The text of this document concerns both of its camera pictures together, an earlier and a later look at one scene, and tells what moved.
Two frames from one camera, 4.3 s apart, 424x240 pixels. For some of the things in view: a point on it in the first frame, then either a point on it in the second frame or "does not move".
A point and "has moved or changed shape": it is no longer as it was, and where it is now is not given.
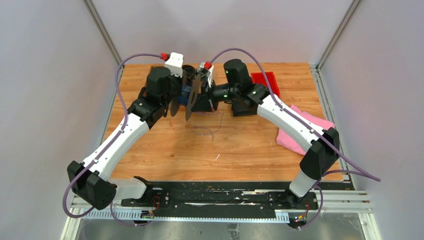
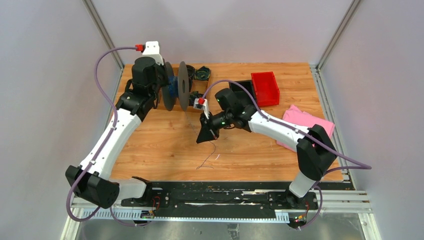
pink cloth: (282, 139) does not move
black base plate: (221, 196) does not move
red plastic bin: (258, 78) does not move
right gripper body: (215, 94) to (216, 122)
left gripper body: (176, 89) to (162, 78)
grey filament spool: (175, 104) has moved or changed shape
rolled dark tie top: (190, 71) does not move
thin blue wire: (183, 98) to (173, 86)
